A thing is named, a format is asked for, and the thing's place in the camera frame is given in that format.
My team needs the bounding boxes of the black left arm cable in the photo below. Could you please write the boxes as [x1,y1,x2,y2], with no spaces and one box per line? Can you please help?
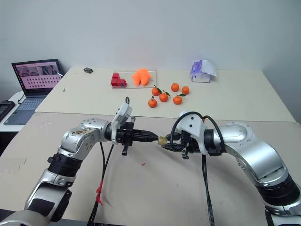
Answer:
[88,96,131,226]

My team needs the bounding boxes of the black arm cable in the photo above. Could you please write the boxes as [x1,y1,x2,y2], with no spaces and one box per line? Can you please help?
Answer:
[171,111,226,226]
[88,96,131,226]

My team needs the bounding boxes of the clear box with purple paper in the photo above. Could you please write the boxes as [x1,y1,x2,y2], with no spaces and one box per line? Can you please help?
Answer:
[190,59,218,83]

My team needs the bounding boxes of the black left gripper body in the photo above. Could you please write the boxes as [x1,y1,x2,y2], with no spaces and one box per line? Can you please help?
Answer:
[116,116,137,156]

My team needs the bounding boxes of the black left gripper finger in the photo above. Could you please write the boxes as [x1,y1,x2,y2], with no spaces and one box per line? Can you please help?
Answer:
[134,129,158,137]
[134,136,159,144]

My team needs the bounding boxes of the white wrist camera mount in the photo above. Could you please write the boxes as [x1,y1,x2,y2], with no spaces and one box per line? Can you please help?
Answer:
[111,103,134,145]
[176,109,209,156]

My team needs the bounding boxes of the black electronic device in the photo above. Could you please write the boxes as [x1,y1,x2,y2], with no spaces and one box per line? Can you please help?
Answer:
[0,99,16,122]

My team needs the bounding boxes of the clear plastic tray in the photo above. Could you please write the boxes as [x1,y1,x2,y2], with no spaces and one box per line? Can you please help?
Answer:
[111,68,158,90]

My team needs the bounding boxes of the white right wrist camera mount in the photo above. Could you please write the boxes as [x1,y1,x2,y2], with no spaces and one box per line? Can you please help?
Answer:
[176,109,209,156]

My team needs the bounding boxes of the red cable tie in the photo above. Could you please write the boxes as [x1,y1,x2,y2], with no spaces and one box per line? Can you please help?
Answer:
[95,178,104,206]

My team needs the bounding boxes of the orange plush toy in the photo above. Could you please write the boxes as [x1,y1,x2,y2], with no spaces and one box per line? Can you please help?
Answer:
[131,67,153,87]

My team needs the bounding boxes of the red building blocks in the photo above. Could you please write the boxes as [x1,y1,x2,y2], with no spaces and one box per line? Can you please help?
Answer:
[111,73,128,88]

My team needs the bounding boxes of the open grey laptop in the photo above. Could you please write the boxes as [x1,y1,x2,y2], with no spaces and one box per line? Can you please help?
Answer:
[3,58,64,125]

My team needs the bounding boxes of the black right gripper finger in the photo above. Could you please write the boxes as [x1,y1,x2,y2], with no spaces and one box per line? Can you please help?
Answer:
[164,132,185,142]
[161,143,186,153]

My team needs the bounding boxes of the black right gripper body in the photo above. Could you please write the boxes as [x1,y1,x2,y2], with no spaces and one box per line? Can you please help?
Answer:
[179,130,202,160]

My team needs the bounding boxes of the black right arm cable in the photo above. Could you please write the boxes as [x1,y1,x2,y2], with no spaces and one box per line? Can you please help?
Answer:
[171,111,226,226]

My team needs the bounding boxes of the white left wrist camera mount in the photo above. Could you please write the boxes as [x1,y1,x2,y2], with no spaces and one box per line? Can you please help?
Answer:
[111,103,134,145]

